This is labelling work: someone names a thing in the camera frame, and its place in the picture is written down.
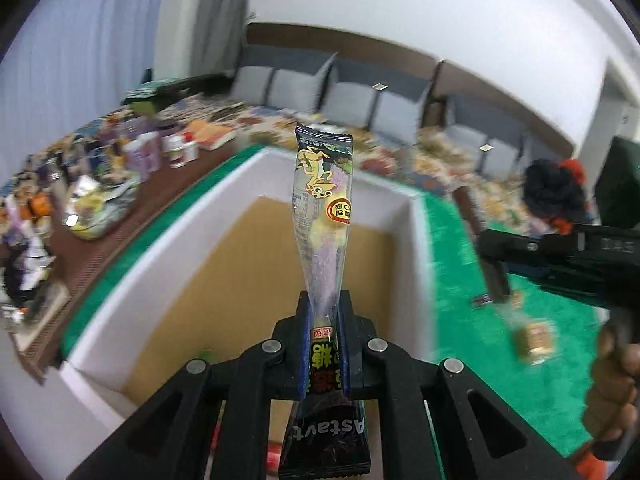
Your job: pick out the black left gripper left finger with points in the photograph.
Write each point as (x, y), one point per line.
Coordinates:
(210, 420)

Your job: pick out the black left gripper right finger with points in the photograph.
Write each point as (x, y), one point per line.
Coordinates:
(439, 421)

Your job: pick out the long candy snack packet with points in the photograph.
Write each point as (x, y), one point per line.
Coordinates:
(326, 436)

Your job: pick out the small brown snack packet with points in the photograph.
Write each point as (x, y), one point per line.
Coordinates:
(534, 341)

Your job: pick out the clear bag of snacks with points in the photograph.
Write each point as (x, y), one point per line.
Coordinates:
(93, 208)

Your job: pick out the person's right hand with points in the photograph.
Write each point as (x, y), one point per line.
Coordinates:
(610, 409)

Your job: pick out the black and red clothes pile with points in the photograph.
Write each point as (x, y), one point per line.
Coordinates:
(554, 193)

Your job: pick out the green patterned cloth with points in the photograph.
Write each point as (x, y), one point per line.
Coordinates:
(549, 395)

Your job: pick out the white cardboard box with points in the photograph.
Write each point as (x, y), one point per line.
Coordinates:
(227, 269)

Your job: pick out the brown wooden side table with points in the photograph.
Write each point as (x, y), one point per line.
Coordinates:
(82, 262)

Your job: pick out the white medicine bottle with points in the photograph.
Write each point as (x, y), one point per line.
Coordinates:
(174, 150)

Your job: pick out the orange book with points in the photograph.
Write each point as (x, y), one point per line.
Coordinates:
(209, 135)

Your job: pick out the grey cushion far left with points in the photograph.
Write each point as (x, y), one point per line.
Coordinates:
(252, 78)

